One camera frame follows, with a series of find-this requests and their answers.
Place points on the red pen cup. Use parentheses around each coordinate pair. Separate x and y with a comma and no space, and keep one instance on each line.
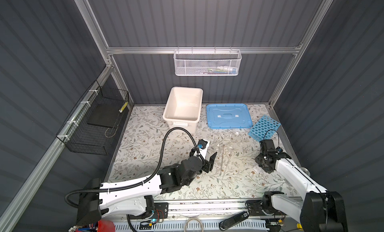
(100,226)

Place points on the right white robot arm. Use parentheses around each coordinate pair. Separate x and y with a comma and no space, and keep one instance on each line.
(320,210)

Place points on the blue test tube rack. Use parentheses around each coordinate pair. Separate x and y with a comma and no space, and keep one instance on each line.
(265,128)

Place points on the white small tube rack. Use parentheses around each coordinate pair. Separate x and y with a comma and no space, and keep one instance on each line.
(257,169)

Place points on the white wire wall basket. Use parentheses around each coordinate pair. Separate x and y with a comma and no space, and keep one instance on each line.
(207,62)

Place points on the long glass stirring rod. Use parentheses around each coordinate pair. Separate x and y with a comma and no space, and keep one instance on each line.
(223,160)

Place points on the clear plastic measuring cup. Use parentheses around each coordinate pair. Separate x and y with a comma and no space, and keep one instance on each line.
(306,171)

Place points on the black wire wall basket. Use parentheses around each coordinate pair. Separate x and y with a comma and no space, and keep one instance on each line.
(95,124)

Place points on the blue plastic bin lid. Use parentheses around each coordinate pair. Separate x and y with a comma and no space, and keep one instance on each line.
(228,116)

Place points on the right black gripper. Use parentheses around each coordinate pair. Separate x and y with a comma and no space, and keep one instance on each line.
(258,159)

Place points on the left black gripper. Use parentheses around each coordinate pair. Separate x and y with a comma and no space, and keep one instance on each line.
(208,165)

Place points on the yellow brush in basket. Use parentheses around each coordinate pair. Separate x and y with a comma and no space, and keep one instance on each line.
(123,107)

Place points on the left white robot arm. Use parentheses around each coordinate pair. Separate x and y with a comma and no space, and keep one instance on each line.
(98,200)

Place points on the black handheld device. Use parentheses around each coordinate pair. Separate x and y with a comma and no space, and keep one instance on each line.
(234,220)

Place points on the white plastic storage bin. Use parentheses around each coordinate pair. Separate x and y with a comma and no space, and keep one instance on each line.
(183,108)

